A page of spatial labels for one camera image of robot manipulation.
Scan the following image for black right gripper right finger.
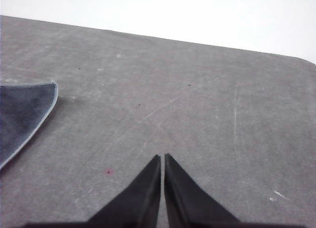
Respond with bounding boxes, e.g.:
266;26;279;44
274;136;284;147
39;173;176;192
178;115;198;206
163;152;242;225

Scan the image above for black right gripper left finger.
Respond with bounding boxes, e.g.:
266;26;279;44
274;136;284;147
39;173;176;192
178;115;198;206
88;153;162;225

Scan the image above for purple towel with grey hem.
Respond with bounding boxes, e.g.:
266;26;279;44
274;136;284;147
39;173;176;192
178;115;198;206
0;80;59;171

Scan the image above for grey table cloth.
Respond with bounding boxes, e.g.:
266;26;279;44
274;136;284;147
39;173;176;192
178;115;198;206
0;15;316;228

